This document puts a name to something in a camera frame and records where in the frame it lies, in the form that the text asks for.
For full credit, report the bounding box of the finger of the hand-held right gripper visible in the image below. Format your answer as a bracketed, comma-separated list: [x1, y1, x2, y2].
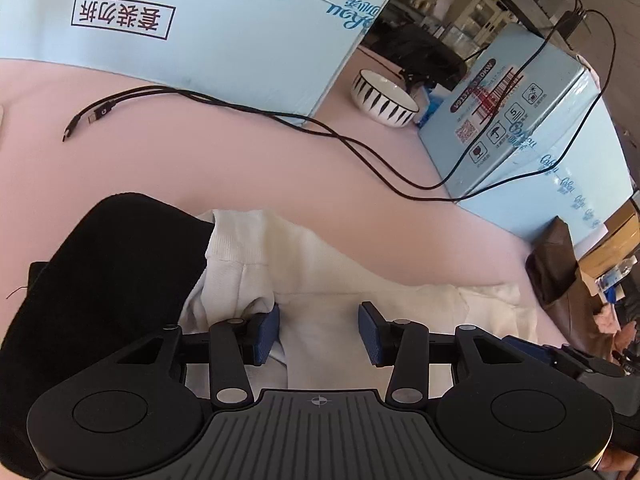
[501, 336, 566, 368]

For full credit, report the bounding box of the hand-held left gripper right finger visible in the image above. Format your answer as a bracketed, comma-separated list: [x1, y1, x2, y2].
[359, 302, 528, 406]

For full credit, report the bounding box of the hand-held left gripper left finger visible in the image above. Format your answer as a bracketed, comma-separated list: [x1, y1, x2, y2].
[102, 304, 281, 408]

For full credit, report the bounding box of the white sweater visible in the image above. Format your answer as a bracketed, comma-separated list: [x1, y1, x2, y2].
[177, 208, 538, 391]

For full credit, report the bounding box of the black garment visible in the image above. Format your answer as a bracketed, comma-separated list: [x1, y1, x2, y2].
[0, 194, 216, 478]

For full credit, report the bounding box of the pink cloth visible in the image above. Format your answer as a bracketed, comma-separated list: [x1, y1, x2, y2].
[594, 309, 622, 335]

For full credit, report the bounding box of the cardboard box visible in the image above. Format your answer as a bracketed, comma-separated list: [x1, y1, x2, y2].
[575, 205, 640, 301]

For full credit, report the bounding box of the light blue printed carton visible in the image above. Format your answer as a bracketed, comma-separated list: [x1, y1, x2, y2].
[417, 24, 633, 243]
[0, 0, 418, 127]

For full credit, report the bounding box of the white bowl with black stripes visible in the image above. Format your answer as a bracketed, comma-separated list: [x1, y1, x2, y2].
[350, 69, 420, 128]

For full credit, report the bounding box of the blue plastic wrapper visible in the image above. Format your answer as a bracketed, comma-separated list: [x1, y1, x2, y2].
[415, 87, 451, 126]

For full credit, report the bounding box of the black office chair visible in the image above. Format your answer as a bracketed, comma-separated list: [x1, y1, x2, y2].
[375, 25, 468, 91]

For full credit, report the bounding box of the black power adapter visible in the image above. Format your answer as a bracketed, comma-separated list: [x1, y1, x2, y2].
[557, 9, 591, 43]

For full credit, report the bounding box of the black cable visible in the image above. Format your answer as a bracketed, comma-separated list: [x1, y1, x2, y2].
[62, 7, 618, 206]
[80, 0, 583, 191]

